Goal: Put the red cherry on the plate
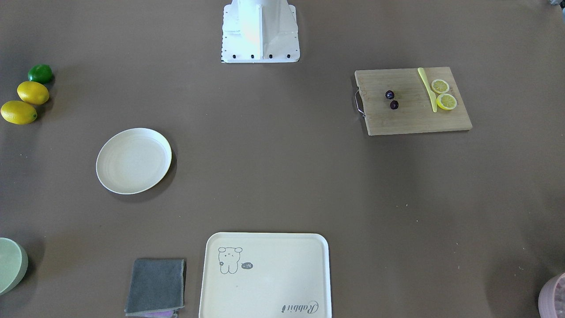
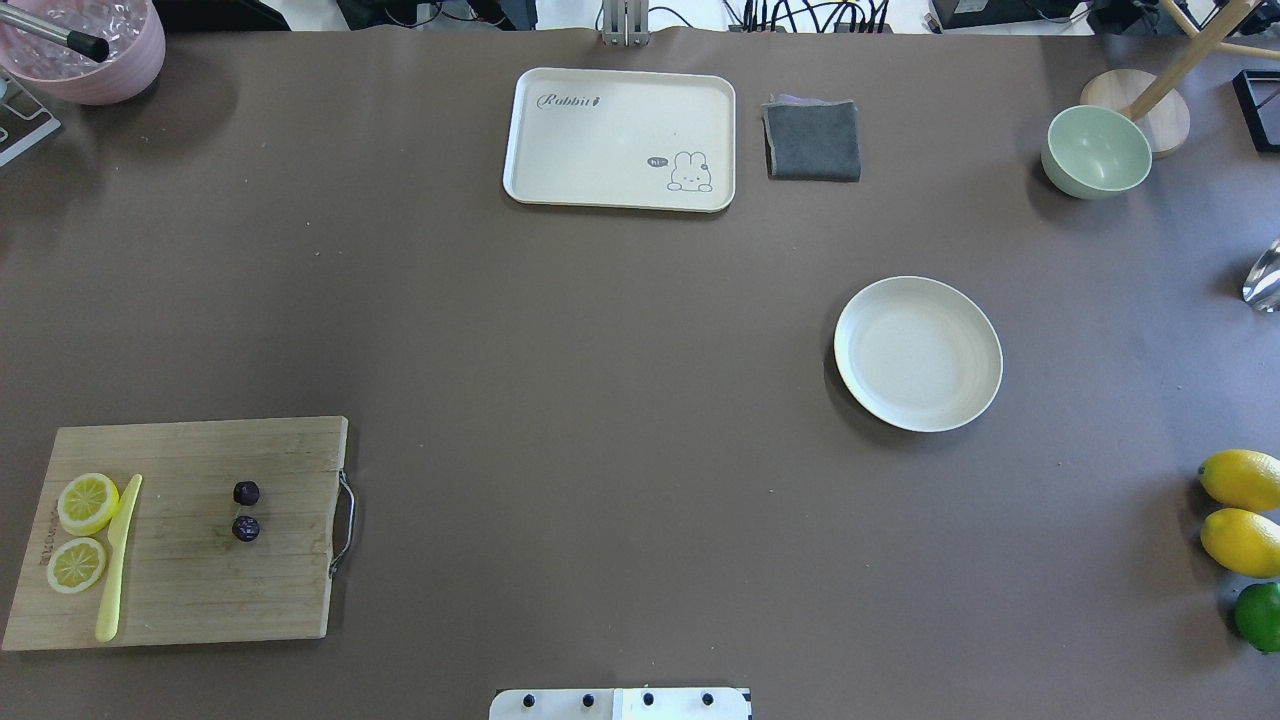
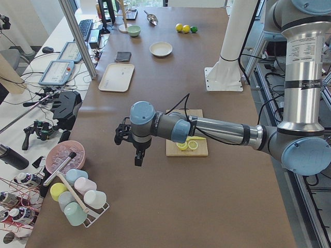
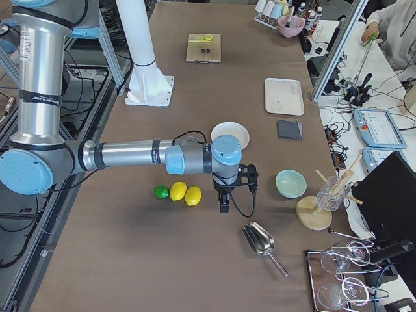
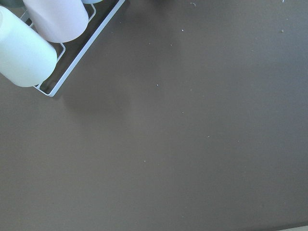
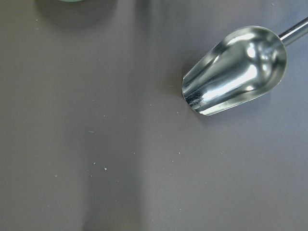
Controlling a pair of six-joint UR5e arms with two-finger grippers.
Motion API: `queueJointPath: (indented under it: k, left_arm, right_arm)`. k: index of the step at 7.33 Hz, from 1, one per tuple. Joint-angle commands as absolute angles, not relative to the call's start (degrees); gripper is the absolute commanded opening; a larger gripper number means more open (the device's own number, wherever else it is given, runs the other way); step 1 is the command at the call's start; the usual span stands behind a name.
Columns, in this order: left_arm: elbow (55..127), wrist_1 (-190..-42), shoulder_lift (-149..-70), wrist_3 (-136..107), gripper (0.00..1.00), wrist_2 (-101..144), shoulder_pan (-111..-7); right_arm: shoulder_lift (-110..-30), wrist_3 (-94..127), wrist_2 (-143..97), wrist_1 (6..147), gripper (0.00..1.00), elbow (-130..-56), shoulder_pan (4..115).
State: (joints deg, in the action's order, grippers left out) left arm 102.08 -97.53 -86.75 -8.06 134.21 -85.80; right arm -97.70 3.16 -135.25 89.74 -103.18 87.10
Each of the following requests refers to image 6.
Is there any metal scoop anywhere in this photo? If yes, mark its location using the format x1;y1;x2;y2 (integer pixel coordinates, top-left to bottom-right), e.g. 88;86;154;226
181;18;308;116

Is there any light green bowl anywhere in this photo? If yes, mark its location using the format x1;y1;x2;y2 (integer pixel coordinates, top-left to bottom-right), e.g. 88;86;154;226
60;0;82;2

